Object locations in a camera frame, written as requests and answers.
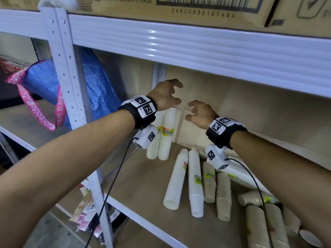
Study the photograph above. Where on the pile of plastic snack packets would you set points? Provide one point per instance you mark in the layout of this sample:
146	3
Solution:
86	214

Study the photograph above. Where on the white metal shelving rack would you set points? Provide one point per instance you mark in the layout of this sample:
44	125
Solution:
206	49

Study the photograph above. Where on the person's right thumb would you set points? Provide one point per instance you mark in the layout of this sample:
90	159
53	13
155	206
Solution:
189	117

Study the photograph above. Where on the red patterned packet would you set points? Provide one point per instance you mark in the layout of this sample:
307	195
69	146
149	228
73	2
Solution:
11	65

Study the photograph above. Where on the white paper cup sleeve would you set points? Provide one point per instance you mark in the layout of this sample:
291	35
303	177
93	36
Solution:
241	175
195	183
175	180
166	131
154	149

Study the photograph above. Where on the pile of brown cup sleeves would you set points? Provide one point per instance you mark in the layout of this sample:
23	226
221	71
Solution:
223	196

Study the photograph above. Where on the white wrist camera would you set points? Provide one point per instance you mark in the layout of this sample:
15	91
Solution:
216	157
144	136

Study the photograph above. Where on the person's right forearm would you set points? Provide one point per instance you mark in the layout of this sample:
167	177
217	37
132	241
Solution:
281	165

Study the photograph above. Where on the person's left hand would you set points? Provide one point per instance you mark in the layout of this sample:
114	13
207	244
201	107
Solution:
161	94

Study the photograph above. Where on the person's left forearm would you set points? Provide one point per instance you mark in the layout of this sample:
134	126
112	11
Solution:
59	167

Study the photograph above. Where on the person's left thumb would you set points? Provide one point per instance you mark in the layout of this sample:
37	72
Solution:
175	102

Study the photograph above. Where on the black marker wristband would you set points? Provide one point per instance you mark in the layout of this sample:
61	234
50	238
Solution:
139	111
222	131

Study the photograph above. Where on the person's right hand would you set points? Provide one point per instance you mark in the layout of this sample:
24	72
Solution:
204	114

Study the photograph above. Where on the large barcode cardboard box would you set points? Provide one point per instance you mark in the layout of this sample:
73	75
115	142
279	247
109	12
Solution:
129	5

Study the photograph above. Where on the white plastic hook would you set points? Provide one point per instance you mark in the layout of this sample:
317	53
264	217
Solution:
59	2

